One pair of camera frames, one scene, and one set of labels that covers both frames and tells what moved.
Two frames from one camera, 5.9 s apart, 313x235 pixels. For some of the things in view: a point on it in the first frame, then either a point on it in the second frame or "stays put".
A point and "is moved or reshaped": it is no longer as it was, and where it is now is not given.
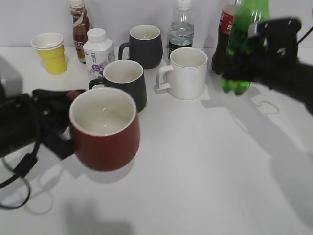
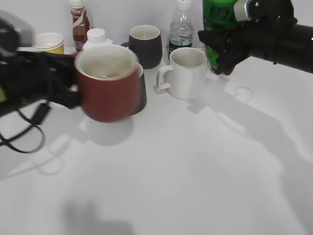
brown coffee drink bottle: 80,26 stays put
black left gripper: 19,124 → 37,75
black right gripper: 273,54 → 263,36
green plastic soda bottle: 250,11 is moved or reshaped
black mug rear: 145,46 stays put
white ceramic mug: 187,73 stays put
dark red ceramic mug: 105,128 → 108,78
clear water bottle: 181,33 stays put
